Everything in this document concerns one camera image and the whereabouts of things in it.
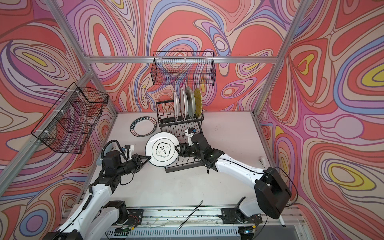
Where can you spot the yellow striped plate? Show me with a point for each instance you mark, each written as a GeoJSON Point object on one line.
{"type": "Point", "coordinates": [199, 102]}

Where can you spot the black rimmed lettered plate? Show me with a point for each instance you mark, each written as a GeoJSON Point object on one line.
{"type": "Point", "coordinates": [143, 126]}

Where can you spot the pale green flower plate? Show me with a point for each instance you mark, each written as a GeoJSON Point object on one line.
{"type": "Point", "coordinates": [191, 102]}

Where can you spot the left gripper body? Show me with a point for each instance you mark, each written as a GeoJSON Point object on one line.
{"type": "Point", "coordinates": [125, 168]}

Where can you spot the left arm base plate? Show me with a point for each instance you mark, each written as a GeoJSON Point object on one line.
{"type": "Point", "coordinates": [134, 219]}

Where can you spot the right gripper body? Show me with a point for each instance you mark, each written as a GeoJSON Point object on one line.
{"type": "Point", "coordinates": [196, 154]}

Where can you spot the left wall wire basket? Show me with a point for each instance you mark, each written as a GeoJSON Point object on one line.
{"type": "Point", "coordinates": [73, 123]}

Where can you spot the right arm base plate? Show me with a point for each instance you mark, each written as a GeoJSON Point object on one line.
{"type": "Point", "coordinates": [235, 216]}

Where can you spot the orange sunburst plate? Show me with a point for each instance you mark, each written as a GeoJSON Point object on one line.
{"type": "Point", "coordinates": [184, 104]}
{"type": "Point", "coordinates": [176, 106]}

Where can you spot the wall wire basket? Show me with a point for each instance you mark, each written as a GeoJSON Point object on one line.
{"type": "Point", "coordinates": [181, 68]}
{"type": "Point", "coordinates": [73, 123]}

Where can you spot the small white table clip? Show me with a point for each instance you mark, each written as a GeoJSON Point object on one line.
{"type": "Point", "coordinates": [263, 161]}

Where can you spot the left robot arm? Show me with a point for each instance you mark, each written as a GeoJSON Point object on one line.
{"type": "Point", "coordinates": [96, 214]}

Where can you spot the white plate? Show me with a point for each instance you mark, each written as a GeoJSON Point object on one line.
{"type": "Point", "coordinates": [161, 147]}

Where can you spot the back wall wire basket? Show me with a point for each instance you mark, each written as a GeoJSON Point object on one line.
{"type": "Point", "coordinates": [181, 68]}

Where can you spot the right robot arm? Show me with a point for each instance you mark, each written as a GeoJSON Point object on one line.
{"type": "Point", "coordinates": [271, 192]}

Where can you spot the metal rod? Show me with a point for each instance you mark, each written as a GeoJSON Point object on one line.
{"type": "Point", "coordinates": [190, 215]}

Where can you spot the black marker pen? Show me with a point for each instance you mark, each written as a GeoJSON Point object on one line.
{"type": "Point", "coordinates": [282, 222]}

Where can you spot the black wire dish rack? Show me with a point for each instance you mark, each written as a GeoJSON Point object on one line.
{"type": "Point", "coordinates": [167, 123]}

